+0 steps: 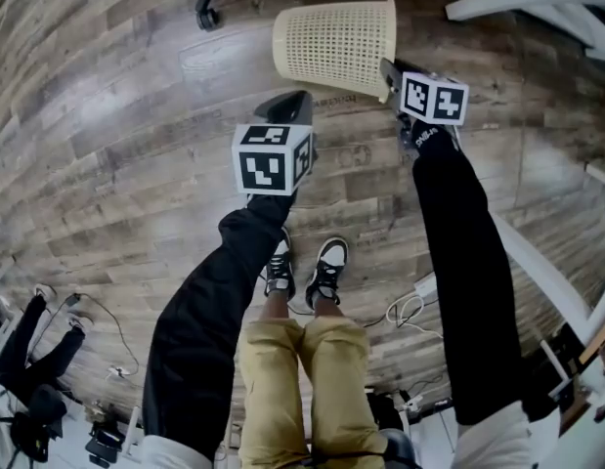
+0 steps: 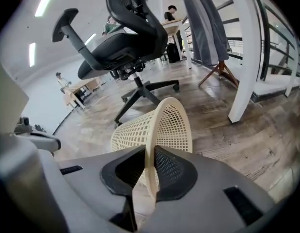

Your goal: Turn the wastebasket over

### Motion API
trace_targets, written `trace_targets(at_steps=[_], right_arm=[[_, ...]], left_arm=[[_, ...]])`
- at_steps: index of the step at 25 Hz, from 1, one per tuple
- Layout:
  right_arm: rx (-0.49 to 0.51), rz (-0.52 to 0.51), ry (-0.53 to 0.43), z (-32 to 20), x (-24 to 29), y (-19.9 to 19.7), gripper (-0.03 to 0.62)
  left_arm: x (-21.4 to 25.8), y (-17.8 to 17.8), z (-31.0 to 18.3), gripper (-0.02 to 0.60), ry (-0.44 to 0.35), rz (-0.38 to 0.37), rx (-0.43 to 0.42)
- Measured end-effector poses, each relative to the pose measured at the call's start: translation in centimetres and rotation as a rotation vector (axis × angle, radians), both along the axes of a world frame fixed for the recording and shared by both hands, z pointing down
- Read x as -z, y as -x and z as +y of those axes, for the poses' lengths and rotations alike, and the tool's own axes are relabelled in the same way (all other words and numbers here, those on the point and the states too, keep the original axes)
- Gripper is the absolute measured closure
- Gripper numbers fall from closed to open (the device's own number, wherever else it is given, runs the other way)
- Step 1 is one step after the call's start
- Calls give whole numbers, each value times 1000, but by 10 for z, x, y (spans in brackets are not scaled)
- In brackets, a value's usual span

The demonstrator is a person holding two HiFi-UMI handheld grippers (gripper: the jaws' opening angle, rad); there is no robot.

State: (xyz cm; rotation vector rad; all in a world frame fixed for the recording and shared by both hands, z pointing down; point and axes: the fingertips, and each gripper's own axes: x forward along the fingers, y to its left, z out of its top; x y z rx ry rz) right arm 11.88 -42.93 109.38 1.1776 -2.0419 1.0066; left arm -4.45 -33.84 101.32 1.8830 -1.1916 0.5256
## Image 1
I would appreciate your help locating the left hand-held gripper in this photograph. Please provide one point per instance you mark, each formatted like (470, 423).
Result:
(263, 164)

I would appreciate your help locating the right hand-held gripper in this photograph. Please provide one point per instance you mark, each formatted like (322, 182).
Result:
(434, 98)

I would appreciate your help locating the beige plastic waste basket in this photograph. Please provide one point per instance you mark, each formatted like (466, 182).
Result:
(331, 42)

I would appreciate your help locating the person's right forearm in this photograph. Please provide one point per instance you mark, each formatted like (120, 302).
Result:
(473, 262)

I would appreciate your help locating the person's left forearm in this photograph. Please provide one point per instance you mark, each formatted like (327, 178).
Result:
(209, 311)

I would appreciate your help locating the person's left shoe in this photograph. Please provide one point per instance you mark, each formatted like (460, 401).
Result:
(280, 267)

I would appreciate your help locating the person's shoe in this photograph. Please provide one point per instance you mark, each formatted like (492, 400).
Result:
(329, 267)
(280, 267)

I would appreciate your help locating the person's right shoe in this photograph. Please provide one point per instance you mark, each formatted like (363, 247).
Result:
(329, 267)

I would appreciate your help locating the wooden desk with white legs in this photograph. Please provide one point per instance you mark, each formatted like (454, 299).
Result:
(536, 0)

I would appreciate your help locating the white power adapter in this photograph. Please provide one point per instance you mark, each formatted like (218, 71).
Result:
(425, 286)

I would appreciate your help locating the person's khaki trousers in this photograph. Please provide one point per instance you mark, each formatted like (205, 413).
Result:
(302, 384)

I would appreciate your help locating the white power strip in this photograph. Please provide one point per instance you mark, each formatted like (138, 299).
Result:
(118, 372)

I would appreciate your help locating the person's white shirt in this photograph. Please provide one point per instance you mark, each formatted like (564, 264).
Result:
(492, 438)

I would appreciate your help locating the white desk frame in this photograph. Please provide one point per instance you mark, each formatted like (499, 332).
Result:
(541, 262)

